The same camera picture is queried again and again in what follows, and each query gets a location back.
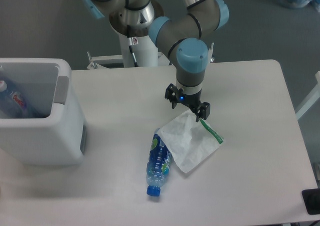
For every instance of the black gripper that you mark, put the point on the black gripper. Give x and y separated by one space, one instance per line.
176 95

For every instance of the white plastic bag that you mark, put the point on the white plastic bag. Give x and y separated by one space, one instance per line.
189 141

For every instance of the blue-capped plastic bottle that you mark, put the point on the blue-capped plastic bottle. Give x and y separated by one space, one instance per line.
158 166

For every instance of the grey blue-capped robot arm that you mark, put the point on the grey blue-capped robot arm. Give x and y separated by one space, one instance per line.
180 41

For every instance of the white trash can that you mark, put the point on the white trash can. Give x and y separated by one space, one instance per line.
59 137

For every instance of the black device at table edge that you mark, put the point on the black device at table edge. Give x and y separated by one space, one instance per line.
311 199

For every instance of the clear bottle with red label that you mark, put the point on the clear bottle with red label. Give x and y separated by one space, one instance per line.
13 102

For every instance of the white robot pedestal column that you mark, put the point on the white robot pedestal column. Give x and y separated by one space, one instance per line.
138 51

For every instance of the white metal base frame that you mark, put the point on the white metal base frame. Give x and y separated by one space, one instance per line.
116 61

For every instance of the white frame at right edge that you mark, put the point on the white frame at right edge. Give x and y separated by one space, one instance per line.
309 100

